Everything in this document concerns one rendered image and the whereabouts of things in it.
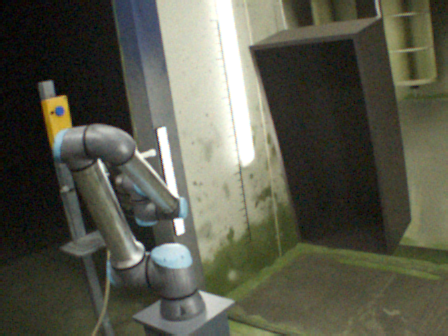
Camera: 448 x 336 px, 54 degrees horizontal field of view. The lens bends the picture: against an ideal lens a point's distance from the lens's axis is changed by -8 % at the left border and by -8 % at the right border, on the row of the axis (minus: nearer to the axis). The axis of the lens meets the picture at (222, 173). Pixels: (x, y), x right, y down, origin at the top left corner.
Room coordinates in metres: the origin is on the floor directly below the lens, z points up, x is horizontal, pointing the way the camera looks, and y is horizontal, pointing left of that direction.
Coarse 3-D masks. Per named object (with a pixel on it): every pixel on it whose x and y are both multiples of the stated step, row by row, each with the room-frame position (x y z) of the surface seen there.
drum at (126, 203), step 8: (120, 200) 3.35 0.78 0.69; (128, 200) 3.24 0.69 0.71; (128, 208) 3.25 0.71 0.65; (128, 216) 3.25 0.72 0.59; (128, 224) 3.29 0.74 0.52; (136, 224) 3.22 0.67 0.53; (136, 232) 3.23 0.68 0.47; (144, 232) 3.20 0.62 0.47; (152, 232) 3.18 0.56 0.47; (136, 240) 3.25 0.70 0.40; (144, 240) 3.20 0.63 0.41; (152, 240) 3.18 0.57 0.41; (144, 248) 3.21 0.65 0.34; (152, 248) 3.19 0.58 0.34
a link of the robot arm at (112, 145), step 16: (96, 128) 1.49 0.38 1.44; (112, 128) 1.51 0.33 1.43; (96, 144) 1.46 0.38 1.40; (112, 144) 1.48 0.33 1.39; (128, 144) 1.51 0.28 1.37; (112, 160) 1.49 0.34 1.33; (128, 160) 1.52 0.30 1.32; (144, 160) 1.65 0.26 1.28; (128, 176) 1.62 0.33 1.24; (144, 176) 1.63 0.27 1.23; (144, 192) 1.71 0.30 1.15; (160, 192) 1.73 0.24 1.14; (160, 208) 1.81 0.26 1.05; (176, 208) 1.84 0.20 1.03
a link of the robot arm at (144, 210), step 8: (136, 200) 1.90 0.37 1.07; (144, 200) 1.90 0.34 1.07; (136, 208) 1.91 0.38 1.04; (144, 208) 1.90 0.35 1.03; (152, 208) 1.89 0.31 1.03; (136, 216) 1.92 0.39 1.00; (144, 216) 1.90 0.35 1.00; (152, 216) 1.89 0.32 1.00; (144, 224) 1.90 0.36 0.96; (152, 224) 1.91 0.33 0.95
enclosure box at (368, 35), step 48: (288, 48) 2.68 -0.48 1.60; (336, 48) 2.48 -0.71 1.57; (384, 48) 2.26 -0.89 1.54; (288, 96) 2.65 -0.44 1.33; (336, 96) 2.57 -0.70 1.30; (384, 96) 2.21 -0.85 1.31; (288, 144) 2.60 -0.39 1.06; (336, 144) 2.66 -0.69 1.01; (384, 144) 2.17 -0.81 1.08; (288, 192) 2.54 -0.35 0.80; (336, 192) 2.75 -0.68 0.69; (384, 192) 2.14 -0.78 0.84; (336, 240) 2.50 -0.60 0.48; (384, 240) 2.35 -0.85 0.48
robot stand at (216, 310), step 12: (216, 300) 1.73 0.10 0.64; (228, 300) 1.72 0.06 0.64; (144, 312) 1.71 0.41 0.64; (156, 312) 1.70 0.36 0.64; (204, 312) 1.65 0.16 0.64; (216, 312) 1.64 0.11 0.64; (144, 324) 1.64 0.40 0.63; (156, 324) 1.60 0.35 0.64; (168, 324) 1.59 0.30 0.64; (180, 324) 1.58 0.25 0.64; (192, 324) 1.57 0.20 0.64; (204, 324) 1.57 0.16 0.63; (216, 324) 1.63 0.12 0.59
